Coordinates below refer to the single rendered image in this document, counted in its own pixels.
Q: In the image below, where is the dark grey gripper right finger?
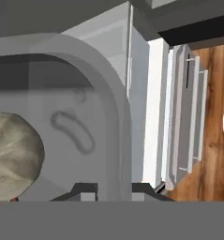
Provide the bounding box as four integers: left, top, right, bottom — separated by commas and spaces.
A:
130, 182, 174, 203

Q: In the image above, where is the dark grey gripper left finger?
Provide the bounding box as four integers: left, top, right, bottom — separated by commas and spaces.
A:
50, 182, 99, 203

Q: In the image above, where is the grey cupboard front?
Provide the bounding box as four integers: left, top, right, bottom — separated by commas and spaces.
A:
165, 43, 202, 191

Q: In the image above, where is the white cupboard side panel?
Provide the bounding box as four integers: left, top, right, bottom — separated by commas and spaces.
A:
142, 37, 171, 189

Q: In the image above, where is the beige dumpling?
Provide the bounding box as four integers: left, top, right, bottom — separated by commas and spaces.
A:
0, 111, 46, 203

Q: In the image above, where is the long white cupboard handle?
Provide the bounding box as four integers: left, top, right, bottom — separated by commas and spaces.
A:
192, 69, 209, 162

